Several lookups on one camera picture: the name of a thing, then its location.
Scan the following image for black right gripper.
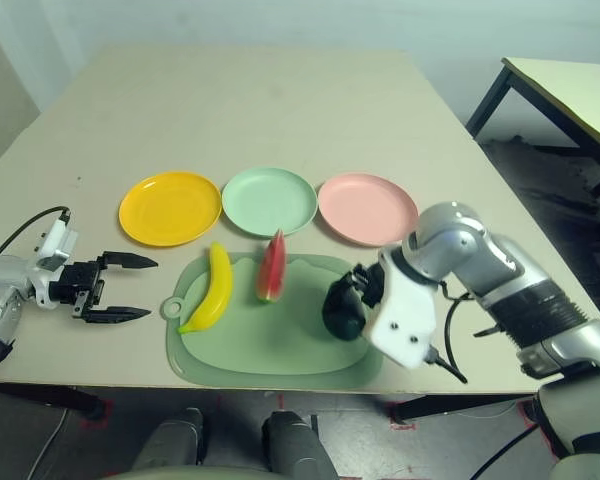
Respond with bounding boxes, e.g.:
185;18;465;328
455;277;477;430
336;262;390;308

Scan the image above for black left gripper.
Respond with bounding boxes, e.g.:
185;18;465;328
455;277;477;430
53;250;159;327

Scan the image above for dark green toy avocado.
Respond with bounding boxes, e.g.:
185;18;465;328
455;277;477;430
321;273;370;343

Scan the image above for red toy watermelon slice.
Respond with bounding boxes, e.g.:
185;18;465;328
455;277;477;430
255;228;289;305

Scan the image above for pink plastic plate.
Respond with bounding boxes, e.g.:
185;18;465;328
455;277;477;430
317;173;420;248

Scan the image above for yellow plastic plate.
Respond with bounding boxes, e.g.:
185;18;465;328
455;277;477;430
118;171;224;249

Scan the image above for yellow toy banana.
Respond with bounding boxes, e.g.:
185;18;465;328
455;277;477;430
176;241;234;335

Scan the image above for green silicone cutting mat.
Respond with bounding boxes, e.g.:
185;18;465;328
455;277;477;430
160;252;386;390

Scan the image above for mint green plastic plate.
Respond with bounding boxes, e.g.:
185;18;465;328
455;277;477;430
221;167;318;238

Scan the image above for black table base bar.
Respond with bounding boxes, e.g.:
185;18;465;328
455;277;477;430
0;381;107;420
391;393;537;421

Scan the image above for grey robot left foot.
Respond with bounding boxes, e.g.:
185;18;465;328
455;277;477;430
143;406;205;467

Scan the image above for grey robot foot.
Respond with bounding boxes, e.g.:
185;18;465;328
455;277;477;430
260;410;339;480
143;406;205;467

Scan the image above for grey robot right foot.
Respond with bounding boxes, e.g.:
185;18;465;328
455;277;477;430
260;410;339;480

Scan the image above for grey robot torso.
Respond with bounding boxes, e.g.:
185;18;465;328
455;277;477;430
98;463;284;480

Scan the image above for beige side table black legs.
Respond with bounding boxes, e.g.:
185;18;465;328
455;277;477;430
465;56;600;202

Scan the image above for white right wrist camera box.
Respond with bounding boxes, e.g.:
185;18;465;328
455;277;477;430
366;246;438;371

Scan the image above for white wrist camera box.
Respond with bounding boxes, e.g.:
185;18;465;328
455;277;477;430
29;215;78;307
366;246;438;371

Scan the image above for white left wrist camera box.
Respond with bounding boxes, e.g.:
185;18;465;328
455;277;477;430
29;215;78;307

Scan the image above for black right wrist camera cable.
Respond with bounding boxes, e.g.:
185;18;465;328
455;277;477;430
426;279;475;385

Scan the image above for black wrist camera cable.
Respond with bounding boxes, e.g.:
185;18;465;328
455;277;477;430
0;205;73;257
426;279;475;385

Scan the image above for black left wrist camera cable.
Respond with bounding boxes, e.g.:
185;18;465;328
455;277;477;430
0;205;73;257

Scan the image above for thin white floor cable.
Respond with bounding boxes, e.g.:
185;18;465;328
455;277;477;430
28;408;70;480

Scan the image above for black floor cable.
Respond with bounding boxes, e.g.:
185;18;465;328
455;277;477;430
471;433;547;480

